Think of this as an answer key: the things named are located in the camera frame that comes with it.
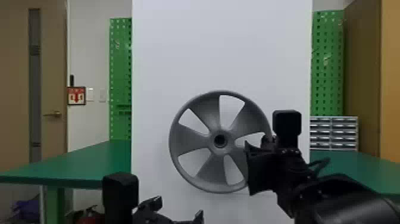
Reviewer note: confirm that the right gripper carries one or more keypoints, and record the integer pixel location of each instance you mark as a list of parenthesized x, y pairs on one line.
[(292, 165)]

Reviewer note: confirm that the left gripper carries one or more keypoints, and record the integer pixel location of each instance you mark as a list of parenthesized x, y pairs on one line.
[(156, 220)]

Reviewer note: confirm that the grey wheel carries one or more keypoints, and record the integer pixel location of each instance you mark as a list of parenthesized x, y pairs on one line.
[(200, 106)]

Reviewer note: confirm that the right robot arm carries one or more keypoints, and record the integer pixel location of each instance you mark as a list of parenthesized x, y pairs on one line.
[(343, 203)]

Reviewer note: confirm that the white drawer cabinet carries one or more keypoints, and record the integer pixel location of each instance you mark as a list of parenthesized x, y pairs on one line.
[(333, 133)]

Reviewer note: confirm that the red fire extinguisher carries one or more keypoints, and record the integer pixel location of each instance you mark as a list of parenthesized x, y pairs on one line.
[(90, 217)]

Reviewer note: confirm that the white panel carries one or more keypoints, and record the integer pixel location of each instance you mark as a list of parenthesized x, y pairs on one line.
[(218, 47)]

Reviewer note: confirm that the wooden cupboard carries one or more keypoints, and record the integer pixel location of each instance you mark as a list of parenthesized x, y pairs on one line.
[(372, 78)]

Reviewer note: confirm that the beige door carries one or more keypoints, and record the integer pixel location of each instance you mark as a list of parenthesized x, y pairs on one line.
[(15, 78)]

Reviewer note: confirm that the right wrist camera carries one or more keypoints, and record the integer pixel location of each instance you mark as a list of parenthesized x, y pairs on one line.
[(287, 125)]

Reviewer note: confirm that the white wall switch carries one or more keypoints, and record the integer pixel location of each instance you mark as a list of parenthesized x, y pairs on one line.
[(103, 95), (90, 94)]

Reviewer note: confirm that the red wall sign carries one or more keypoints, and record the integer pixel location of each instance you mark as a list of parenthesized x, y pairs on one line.
[(76, 95)]

